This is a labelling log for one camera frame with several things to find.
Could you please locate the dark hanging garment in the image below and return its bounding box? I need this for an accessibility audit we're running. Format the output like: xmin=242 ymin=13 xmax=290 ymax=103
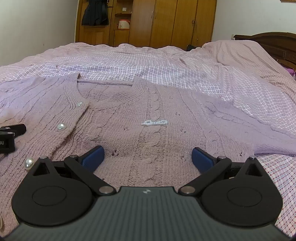
xmin=81 ymin=0 xmax=110 ymax=26

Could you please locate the dark wooden headboard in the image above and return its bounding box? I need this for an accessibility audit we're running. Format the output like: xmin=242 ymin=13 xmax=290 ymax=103
xmin=233 ymin=32 xmax=296 ymax=70

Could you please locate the wooden wardrobe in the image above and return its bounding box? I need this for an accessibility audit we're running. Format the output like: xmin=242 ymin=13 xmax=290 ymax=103
xmin=75 ymin=0 xmax=217 ymax=50

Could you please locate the purple cloth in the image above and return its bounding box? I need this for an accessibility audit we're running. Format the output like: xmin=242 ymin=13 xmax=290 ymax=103
xmin=285 ymin=67 xmax=296 ymax=80

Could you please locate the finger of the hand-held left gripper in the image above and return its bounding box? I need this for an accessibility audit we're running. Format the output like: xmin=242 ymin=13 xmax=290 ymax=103
xmin=0 ymin=124 xmax=26 ymax=138

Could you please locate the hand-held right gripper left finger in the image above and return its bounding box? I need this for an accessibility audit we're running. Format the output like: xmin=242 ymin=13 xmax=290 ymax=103
xmin=24 ymin=146 xmax=116 ymax=196

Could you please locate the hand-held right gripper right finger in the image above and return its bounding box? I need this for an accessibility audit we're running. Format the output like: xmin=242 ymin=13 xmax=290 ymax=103
xmin=178 ymin=147 xmax=269 ymax=195

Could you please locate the pink checked bed blanket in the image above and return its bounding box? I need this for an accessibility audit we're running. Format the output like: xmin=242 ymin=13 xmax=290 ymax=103
xmin=0 ymin=39 xmax=296 ymax=241

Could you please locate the purple knit cardigan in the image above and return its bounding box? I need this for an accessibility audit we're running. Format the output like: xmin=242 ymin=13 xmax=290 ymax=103
xmin=0 ymin=72 xmax=296 ymax=235

